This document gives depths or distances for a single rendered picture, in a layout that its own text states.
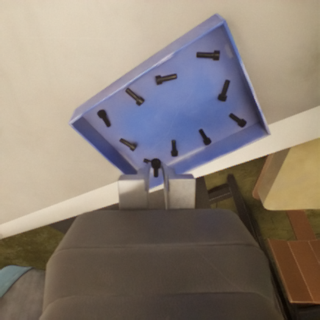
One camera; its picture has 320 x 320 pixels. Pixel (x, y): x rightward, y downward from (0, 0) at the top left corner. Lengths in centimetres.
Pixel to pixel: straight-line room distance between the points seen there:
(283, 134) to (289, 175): 55
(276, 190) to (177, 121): 65
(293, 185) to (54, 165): 72
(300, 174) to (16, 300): 74
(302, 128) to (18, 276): 34
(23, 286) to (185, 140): 24
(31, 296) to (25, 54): 25
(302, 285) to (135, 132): 77
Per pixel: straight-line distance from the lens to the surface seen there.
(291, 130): 25
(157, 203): 39
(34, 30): 19
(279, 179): 79
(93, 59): 19
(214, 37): 18
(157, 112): 20
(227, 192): 154
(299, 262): 92
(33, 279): 34
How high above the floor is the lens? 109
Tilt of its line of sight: 48 degrees down
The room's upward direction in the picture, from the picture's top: 178 degrees clockwise
